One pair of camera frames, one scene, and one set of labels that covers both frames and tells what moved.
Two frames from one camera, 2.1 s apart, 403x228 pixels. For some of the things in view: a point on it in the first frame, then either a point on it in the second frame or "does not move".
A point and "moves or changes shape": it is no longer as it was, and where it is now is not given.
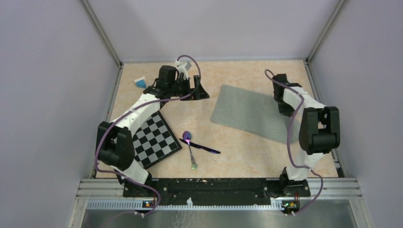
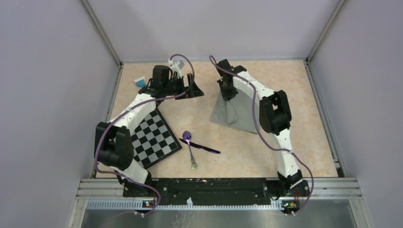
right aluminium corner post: (309, 58) does not move
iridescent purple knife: (193, 144) does not move
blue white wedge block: (140, 82) does not move
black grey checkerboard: (153, 140) does not move
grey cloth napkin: (255, 113) moves or changes shape
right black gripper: (288, 111) → (227, 96)
